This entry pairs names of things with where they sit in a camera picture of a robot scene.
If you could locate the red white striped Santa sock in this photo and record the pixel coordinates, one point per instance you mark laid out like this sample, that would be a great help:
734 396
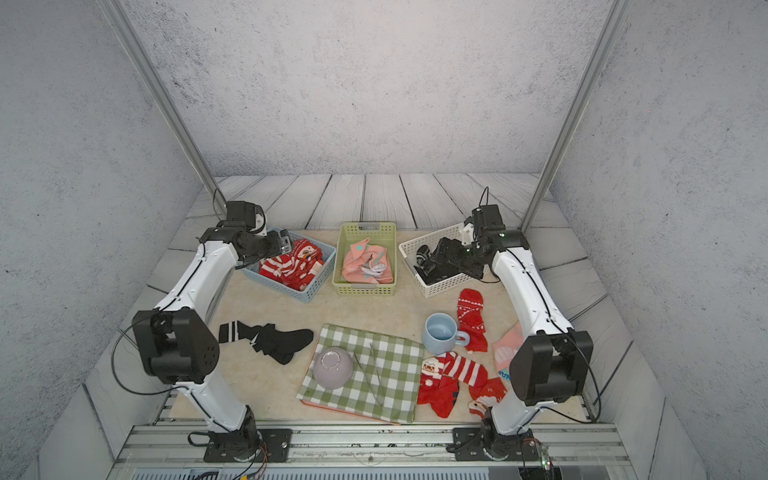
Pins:
456 367

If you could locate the pink sock with blue text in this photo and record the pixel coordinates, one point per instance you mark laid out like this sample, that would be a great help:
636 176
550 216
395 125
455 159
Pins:
505 349

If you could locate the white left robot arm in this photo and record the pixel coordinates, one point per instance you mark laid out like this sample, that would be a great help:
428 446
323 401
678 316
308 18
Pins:
175 343

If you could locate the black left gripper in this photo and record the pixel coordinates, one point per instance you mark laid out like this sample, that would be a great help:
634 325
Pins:
276 247

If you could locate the red bear Christmas sock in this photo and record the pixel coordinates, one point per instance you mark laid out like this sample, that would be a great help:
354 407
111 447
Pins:
306 262

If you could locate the pink sock with teal leaves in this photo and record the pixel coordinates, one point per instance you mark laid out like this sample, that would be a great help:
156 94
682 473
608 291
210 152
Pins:
366 263

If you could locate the green white checkered cloth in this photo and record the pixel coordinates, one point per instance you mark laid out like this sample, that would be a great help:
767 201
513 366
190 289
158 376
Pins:
385 378

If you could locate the black sock with white label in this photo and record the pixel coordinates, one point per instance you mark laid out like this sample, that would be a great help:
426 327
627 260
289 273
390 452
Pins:
441 264

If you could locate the light blue plastic basket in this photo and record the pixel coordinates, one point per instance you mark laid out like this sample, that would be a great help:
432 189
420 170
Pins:
305 295

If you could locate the white plastic basket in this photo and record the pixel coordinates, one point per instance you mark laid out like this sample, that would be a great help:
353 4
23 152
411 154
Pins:
409 249

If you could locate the red Santa sock front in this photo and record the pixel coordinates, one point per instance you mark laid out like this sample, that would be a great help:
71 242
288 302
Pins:
487 396

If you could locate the right aluminium frame post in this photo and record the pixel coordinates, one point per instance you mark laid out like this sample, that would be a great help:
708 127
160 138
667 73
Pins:
611 30

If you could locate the metal base rail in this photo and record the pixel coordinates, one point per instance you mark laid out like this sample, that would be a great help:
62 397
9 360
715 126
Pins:
347 450

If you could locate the red sock white dot pattern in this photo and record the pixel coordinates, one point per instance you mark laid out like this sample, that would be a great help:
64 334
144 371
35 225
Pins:
469 316

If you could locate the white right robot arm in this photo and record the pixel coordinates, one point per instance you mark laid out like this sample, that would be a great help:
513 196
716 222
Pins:
553 363

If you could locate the lilac ceramic bowl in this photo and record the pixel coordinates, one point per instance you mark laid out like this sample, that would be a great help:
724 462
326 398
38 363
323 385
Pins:
332 368

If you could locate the light green plastic basket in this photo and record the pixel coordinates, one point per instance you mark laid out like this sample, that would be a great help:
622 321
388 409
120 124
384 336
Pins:
379 233

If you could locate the black sock with blue patch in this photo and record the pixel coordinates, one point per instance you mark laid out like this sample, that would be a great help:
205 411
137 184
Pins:
281 346

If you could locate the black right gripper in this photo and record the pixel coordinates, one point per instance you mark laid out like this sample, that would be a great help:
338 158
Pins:
452 258

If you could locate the light blue ceramic mug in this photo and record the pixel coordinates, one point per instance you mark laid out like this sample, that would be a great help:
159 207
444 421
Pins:
441 334

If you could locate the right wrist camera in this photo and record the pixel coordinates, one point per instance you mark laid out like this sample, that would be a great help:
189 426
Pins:
484 220

